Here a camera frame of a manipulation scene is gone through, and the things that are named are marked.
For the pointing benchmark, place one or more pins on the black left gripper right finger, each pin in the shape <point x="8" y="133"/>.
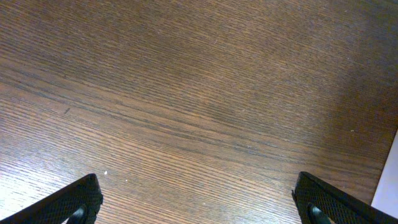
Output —
<point x="319" y="202"/>

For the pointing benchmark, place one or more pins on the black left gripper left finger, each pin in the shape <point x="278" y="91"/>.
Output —
<point x="79" y="202"/>

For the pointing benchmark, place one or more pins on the white cardboard box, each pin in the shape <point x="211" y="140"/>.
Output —
<point x="386" y="194"/>

